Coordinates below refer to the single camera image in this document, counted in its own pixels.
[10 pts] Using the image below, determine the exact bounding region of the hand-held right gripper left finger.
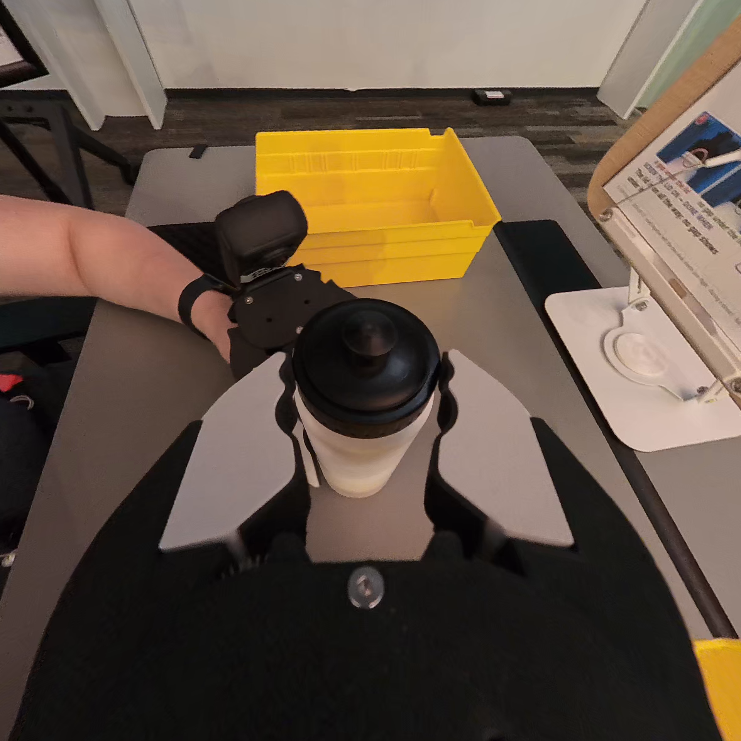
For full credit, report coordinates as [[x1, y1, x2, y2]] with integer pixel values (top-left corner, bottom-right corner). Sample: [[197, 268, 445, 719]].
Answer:
[[158, 350, 313, 559]]

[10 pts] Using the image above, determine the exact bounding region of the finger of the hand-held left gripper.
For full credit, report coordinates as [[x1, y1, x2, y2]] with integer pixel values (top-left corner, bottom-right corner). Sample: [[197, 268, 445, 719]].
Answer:
[[301, 427, 322, 489]]

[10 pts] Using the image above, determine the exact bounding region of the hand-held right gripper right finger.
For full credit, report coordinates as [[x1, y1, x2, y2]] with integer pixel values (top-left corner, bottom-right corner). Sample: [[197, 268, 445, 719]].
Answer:
[[424, 349, 575, 561]]

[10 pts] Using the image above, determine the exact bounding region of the white plastic bottle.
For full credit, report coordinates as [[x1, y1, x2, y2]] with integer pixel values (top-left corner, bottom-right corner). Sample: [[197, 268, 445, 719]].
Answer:
[[294, 394, 436, 499]]

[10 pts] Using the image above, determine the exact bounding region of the black bottle lid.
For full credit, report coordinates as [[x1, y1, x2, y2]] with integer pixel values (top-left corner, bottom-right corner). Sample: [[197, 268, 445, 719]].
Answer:
[[292, 299, 442, 439]]

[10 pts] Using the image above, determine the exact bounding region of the yellow plastic bin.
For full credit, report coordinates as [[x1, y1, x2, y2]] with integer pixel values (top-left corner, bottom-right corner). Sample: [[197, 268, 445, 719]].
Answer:
[[255, 127, 502, 288], [692, 637, 741, 741]]

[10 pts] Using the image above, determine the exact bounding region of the person's left forearm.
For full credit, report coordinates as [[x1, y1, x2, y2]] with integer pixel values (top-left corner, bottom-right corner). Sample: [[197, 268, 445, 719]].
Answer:
[[0, 194, 203, 325]]

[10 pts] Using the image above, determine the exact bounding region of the person's left hand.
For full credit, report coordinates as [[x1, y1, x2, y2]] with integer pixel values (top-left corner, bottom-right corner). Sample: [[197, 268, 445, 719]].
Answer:
[[200, 292, 233, 362]]

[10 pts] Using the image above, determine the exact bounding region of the black wristband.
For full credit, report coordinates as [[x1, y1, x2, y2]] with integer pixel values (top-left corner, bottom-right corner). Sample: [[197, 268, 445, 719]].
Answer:
[[178, 273, 232, 339]]

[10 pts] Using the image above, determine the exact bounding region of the black wrist rest pad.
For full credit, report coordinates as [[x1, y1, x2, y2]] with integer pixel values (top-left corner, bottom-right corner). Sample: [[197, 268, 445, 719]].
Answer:
[[147, 222, 223, 279]]

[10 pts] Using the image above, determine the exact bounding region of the white stand base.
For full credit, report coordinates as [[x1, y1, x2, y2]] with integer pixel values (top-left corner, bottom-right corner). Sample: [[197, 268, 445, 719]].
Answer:
[[544, 278, 741, 452]]

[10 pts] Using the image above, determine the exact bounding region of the black rectangular table pad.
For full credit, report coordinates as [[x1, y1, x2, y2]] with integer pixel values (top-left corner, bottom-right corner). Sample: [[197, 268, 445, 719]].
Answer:
[[493, 220, 603, 302]]

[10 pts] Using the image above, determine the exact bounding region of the black office chair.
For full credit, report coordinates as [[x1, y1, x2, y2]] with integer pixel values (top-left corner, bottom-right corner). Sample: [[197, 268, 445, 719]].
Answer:
[[0, 295, 96, 377]]

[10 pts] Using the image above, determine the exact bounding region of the printed instruction sheet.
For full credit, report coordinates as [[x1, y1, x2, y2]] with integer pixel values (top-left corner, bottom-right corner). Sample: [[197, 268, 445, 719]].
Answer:
[[602, 75, 741, 325]]

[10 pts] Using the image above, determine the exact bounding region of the wooden document board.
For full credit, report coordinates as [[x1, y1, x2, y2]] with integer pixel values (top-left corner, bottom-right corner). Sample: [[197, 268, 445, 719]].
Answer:
[[586, 17, 741, 412]]

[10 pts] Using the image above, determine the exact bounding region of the black metal table frame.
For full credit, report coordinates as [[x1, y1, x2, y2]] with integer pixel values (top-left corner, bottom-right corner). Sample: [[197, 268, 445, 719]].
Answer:
[[0, 93, 137, 209]]

